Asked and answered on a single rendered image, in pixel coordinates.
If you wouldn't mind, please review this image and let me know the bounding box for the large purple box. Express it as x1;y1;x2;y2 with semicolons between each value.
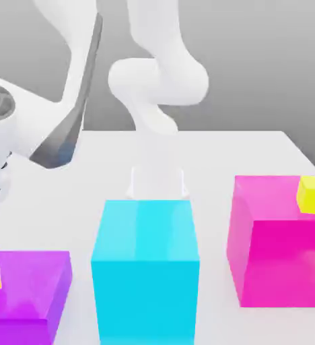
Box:
0;250;73;345

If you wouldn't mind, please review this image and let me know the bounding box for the large cyan box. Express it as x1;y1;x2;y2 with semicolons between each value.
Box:
90;199;201;345

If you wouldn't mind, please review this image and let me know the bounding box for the large pink box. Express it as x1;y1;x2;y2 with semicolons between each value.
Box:
226;175;315;309

